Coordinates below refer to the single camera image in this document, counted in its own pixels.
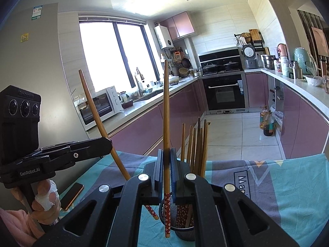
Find plastic-covered bowl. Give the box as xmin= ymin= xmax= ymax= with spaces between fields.
xmin=305 ymin=75 xmax=324 ymax=86

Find kitchen window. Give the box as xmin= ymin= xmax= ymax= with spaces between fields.
xmin=78 ymin=18 xmax=161 ymax=93

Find clear plastic bag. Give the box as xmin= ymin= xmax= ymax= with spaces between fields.
xmin=272 ymin=111 xmax=283 ymax=132

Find steel stock pot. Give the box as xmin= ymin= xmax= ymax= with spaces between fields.
xmin=262 ymin=55 xmax=277 ymax=69

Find pink base cabinets long counter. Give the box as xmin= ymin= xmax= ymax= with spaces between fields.
xmin=245 ymin=71 xmax=329 ymax=160

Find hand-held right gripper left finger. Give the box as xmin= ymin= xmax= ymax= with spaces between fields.
xmin=33 ymin=148 xmax=165 ymax=247

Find black wok with lid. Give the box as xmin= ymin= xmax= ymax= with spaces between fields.
xmin=202 ymin=62 xmax=219 ymax=73

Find bundle of wooden chopsticks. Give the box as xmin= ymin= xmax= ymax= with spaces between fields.
xmin=177 ymin=117 xmax=211 ymax=229

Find teal and grey tablecloth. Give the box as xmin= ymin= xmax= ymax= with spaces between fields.
xmin=50 ymin=150 xmax=329 ymax=247

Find white toaster oven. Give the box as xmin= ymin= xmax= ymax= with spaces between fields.
xmin=77 ymin=86 xmax=123 ymax=132

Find floral-tipped wooden chopstick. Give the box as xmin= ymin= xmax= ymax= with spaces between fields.
xmin=163 ymin=59 xmax=172 ymax=238
xmin=78 ymin=69 xmax=160 ymax=221

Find black mesh utensil holder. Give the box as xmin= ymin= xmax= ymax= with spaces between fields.
xmin=159 ymin=202 xmax=199 ymax=242

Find smartphone with orange edge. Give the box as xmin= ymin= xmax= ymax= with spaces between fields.
xmin=60 ymin=183 xmax=85 ymax=211

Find grey refrigerator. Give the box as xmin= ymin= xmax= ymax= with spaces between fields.
xmin=0 ymin=2 xmax=90 ymax=160

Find white water heater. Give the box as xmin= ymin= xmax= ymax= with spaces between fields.
xmin=154 ymin=25 xmax=173 ymax=49

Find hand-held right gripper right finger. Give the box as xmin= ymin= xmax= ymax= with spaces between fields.
xmin=170 ymin=147 xmax=300 ymax=247

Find steel kitchen faucet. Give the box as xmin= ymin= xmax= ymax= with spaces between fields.
xmin=135 ymin=67 xmax=145 ymax=98

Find yellow cooking oil bottle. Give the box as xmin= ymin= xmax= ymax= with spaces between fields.
xmin=259 ymin=105 xmax=269 ymax=130

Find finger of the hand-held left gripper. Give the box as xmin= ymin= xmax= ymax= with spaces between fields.
xmin=24 ymin=140 xmax=79 ymax=158
xmin=47 ymin=136 xmax=114 ymax=172

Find framed picture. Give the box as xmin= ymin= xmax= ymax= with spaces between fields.
xmin=311 ymin=26 xmax=329 ymax=57

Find black rack with cutting boards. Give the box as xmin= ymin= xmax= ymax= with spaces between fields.
xmin=249 ymin=29 xmax=265 ymax=52

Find black built-in oven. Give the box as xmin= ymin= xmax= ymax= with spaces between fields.
xmin=202 ymin=73 xmax=246 ymax=112

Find grey rice cooker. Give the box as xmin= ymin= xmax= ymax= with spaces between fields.
xmin=242 ymin=44 xmax=259 ymax=69

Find pink wall cabinet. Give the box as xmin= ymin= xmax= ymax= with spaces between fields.
xmin=160 ymin=12 xmax=196 ymax=41

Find pink kettle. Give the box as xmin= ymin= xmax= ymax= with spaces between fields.
xmin=277 ymin=43 xmax=288 ymax=58

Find steel thermos bottle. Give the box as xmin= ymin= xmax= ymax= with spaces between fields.
xmin=292 ymin=61 xmax=303 ymax=79

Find green appliance label sticker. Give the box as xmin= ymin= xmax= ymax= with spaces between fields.
xmin=31 ymin=5 xmax=43 ymax=20

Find pink base cabinets with sink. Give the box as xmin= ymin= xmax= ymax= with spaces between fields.
xmin=87 ymin=78 xmax=206 ymax=157

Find person's left hand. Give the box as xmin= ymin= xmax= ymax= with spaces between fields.
xmin=30 ymin=179 xmax=61 ymax=225

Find black stove with hood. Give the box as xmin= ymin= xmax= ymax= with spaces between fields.
xmin=198 ymin=48 xmax=244 ymax=74

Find mint green appliance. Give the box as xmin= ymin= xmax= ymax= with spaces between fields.
xmin=294 ymin=47 xmax=315 ymax=74

